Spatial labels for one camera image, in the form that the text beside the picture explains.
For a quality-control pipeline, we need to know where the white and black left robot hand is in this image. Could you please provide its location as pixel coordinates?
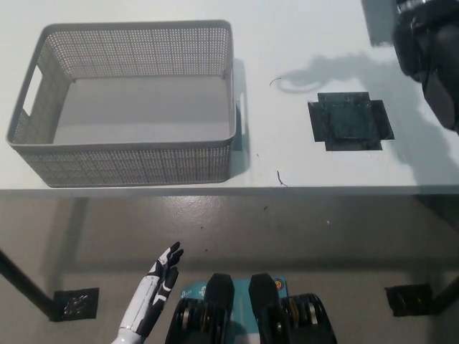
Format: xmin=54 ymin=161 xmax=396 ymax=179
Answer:
xmin=120 ymin=242 xmax=185 ymax=333

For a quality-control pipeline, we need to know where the black table leg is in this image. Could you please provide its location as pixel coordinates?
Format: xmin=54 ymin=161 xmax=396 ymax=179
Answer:
xmin=0 ymin=248 xmax=60 ymax=322
xmin=429 ymin=281 xmax=459 ymax=317

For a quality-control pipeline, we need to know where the grey perforated plastic basket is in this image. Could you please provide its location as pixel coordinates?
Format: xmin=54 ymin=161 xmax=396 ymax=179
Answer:
xmin=5 ymin=19 xmax=247 ymax=188

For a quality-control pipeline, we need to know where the black tape square marker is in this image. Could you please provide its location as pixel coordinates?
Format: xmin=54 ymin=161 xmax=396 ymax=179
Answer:
xmin=307 ymin=92 xmax=394 ymax=152

